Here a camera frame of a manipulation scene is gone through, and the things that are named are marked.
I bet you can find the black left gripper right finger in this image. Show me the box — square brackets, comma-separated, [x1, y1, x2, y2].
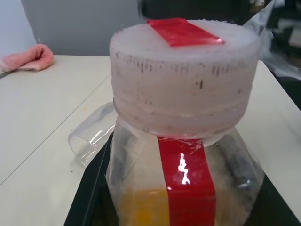
[248, 173, 301, 226]

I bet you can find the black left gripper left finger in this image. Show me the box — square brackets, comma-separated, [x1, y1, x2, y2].
[63, 137, 113, 226]

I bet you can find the clear plastic bottle red tape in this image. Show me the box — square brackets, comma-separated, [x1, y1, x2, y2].
[104, 117, 266, 226]

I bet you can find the white fuzzy bottle cap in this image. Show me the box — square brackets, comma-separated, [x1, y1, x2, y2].
[109, 17, 263, 143]

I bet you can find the pink towel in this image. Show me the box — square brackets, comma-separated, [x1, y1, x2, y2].
[0, 43, 55, 73]

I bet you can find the clear plastic bag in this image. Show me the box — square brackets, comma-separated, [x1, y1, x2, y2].
[243, 0, 301, 79]

